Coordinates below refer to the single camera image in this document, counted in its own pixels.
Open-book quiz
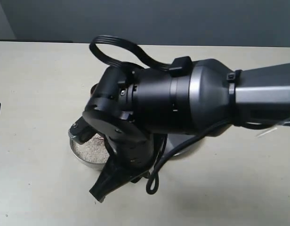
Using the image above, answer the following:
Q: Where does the brown wooden cup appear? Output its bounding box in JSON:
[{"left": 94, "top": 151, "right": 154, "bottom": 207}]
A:
[{"left": 90, "top": 84, "right": 97, "bottom": 96}]

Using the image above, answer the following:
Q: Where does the round steel plate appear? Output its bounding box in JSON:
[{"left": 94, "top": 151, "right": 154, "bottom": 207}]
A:
[{"left": 163, "top": 134, "right": 204, "bottom": 159}]

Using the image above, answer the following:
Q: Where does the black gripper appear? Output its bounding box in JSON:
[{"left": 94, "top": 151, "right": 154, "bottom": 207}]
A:
[{"left": 82, "top": 110, "right": 157, "bottom": 202}]

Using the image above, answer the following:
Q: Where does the black flat ribbon cable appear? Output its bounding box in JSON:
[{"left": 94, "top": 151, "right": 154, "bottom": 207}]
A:
[{"left": 89, "top": 35, "right": 176, "bottom": 71}]

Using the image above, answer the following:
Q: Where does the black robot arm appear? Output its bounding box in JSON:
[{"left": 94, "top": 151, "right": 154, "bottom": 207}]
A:
[{"left": 82, "top": 57, "right": 290, "bottom": 202}]

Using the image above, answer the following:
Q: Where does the steel bowl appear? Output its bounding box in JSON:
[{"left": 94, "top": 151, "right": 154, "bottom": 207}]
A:
[{"left": 69, "top": 136, "right": 108, "bottom": 170}]

